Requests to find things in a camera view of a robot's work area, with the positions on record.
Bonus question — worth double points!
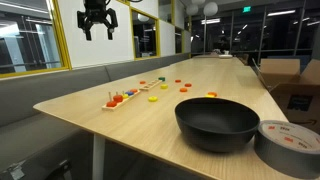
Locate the flat wooden peg board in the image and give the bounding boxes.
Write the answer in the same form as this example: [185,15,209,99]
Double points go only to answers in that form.
[138,79,164,92]

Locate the metal bracket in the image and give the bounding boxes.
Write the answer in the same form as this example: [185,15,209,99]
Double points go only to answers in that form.
[5,161,27,180]

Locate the large yellow window frame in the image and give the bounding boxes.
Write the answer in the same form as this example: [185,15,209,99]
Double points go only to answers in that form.
[0,0,73,80]

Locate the black seat part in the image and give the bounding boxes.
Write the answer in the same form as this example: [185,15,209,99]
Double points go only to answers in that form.
[42,159,73,180]

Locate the grey duct tape roll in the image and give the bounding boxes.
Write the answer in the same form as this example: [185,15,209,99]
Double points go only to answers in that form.
[253,119,320,180]

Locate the long ceiling light strip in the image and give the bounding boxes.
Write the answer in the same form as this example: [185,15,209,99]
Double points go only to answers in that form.
[266,9,297,17]

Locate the short ceiling light strip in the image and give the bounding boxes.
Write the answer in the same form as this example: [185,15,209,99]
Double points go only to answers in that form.
[200,17,221,25]

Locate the black bowl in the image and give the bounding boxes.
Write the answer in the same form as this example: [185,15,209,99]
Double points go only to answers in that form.
[174,97,261,154]

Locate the small yellow window frame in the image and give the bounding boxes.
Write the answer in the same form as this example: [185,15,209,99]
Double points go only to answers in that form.
[129,6,162,62]

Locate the white globe pendant lamp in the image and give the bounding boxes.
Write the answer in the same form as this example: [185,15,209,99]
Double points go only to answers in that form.
[185,3,200,17]
[203,1,219,18]

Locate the white table leg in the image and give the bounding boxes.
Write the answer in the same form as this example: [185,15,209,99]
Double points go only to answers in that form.
[91,133,106,180]

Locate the wooden rack with rods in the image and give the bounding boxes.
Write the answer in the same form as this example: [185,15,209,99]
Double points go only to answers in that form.
[101,88,141,112]

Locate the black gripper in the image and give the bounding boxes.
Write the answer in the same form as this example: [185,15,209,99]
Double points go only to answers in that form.
[76,0,119,42]

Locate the grey upholstered bench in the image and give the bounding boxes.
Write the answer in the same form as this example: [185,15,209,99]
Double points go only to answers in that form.
[0,52,192,180]

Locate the open cardboard box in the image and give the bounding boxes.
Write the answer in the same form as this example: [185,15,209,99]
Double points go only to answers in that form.
[251,57,320,135]

